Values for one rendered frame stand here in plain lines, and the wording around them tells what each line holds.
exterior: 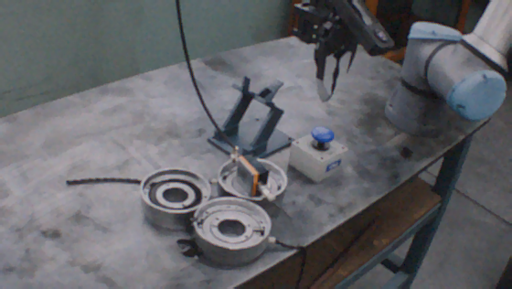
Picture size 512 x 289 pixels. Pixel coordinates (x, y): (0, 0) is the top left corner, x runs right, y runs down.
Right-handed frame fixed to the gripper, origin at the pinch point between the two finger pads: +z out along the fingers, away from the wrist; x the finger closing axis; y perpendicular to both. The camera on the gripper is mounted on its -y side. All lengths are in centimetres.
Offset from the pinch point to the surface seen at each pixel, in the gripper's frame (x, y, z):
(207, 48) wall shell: -103, 163, 72
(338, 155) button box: -1.1, -3.6, 9.8
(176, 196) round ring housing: 25.2, 5.4, 13.0
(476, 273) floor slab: -100, -21, 94
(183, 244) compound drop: 30.0, -3.3, 13.7
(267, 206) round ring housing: 16.4, -5.2, 11.5
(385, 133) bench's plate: -22.0, 0.0, 14.0
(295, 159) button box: 3.4, 1.8, 12.2
